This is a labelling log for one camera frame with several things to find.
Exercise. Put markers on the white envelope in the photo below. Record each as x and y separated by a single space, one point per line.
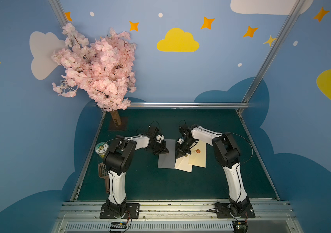
182 163

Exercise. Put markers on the pink cherry blossom tree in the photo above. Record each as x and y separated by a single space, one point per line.
103 69

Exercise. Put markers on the cream envelope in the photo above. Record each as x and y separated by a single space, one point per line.
198 159

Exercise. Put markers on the aluminium right corner post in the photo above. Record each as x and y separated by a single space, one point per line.
275 48

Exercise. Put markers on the green circuit board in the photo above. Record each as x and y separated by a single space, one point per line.
239 227
119 227

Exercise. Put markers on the aluminium front rail platform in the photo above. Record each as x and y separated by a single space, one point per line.
178 216

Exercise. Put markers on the left green circuit board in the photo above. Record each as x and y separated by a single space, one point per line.
119 227

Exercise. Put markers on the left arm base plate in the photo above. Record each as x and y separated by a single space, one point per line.
125 210

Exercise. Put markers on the aluminium left corner post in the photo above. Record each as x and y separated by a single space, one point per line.
59 12

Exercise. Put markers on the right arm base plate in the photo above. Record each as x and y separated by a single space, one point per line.
235 210

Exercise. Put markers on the aluminium back frame rail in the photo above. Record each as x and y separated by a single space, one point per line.
189 105

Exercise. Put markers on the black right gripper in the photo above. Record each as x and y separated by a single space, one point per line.
182 147

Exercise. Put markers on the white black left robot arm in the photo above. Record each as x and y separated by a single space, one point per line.
117 160

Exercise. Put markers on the green label plastic jar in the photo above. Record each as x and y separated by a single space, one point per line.
101 149

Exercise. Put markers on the aluminium corner post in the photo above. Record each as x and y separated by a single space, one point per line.
275 48
59 12

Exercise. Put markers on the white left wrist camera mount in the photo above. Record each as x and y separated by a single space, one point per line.
156 134

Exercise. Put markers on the grey envelope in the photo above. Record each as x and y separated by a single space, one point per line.
168 160

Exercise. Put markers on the brown plastic scoop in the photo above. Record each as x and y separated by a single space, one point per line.
104 175

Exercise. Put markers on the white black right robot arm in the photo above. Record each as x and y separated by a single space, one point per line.
227 154

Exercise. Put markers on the right green circuit board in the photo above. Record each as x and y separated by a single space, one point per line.
239 227

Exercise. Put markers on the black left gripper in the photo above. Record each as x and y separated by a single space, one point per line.
159 146

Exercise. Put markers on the brown artificial tree trunk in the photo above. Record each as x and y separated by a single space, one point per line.
116 118

